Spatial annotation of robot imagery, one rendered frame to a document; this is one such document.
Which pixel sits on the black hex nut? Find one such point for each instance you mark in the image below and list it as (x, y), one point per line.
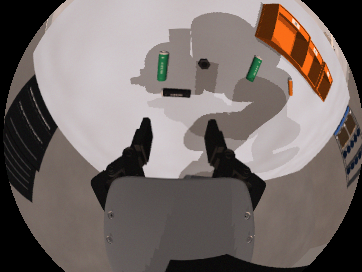
(204, 63)

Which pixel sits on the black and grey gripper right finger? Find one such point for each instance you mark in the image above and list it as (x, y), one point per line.
(219, 156)

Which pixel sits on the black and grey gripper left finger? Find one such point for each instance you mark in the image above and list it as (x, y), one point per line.
(130, 163)

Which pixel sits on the green aa battery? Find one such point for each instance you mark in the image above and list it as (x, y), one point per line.
(254, 68)
(162, 65)

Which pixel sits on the orange open bin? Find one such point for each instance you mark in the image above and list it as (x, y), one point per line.
(293, 43)

